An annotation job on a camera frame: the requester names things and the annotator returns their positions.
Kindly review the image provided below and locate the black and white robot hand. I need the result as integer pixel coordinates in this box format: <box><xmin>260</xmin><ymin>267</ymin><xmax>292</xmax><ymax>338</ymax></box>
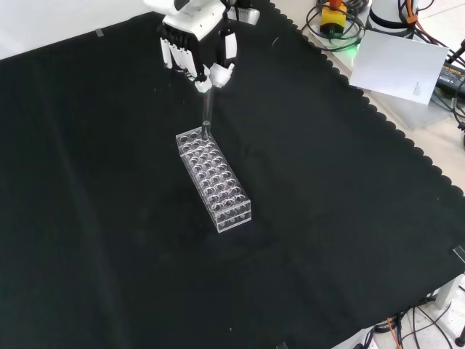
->
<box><xmin>143</xmin><ymin>0</ymin><xmax>261</xmax><ymax>94</ymax></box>

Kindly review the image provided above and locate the clear glass test tube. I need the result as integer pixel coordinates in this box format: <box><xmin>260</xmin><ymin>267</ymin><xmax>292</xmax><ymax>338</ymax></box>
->
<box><xmin>201</xmin><ymin>85</ymin><xmax>216</xmax><ymax>141</ymax></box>

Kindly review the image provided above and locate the clear acrylic test tube rack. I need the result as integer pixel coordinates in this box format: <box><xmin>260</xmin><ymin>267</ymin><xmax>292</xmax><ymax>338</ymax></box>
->
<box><xmin>175</xmin><ymin>125</ymin><xmax>253</xmax><ymax>234</ymax></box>

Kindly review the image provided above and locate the yellow stop button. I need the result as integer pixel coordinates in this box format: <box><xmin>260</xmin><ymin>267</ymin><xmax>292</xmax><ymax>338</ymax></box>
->
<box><xmin>320</xmin><ymin>0</ymin><xmax>348</xmax><ymax>38</ymax></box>

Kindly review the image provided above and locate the black bench cloth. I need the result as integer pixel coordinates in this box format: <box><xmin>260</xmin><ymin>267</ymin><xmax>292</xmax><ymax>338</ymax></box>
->
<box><xmin>0</xmin><ymin>0</ymin><xmax>465</xmax><ymax>349</ymax></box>

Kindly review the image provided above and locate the pale board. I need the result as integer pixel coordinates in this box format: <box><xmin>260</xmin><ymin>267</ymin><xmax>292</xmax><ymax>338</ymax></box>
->
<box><xmin>347</xmin><ymin>28</ymin><xmax>450</xmax><ymax>107</ymax></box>

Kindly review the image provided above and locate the black power adapter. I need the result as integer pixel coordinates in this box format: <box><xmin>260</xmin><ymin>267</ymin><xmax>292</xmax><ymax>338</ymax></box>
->
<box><xmin>434</xmin><ymin>63</ymin><xmax>465</xmax><ymax>91</ymax></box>

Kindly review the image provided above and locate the white table leg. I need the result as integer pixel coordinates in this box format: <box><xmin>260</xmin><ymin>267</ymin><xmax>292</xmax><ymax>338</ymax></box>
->
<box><xmin>433</xmin><ymin>272</ymin><xmax>465</xmax><ymax>310</ymax></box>

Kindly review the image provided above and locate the black cable loop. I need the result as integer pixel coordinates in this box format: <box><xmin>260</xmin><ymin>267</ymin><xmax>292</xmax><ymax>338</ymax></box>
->
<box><xmin>304</xmin><ymin>0</ymin><xmax>366</xmax><ymax>52</ymax></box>

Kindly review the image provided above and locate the orange cable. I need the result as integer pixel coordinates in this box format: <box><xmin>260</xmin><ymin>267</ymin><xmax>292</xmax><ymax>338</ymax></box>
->
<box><xmin>386</xmin><ymin>315</ymin><xmax>405</xmax><ymax>349</ymax></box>

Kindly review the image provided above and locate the black cable bundle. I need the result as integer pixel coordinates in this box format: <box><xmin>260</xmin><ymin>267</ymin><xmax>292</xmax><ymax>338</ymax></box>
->
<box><xmin>370</xmin><ymin>301</ymin><xmax>465</xmax><ymax>349</ymax></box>

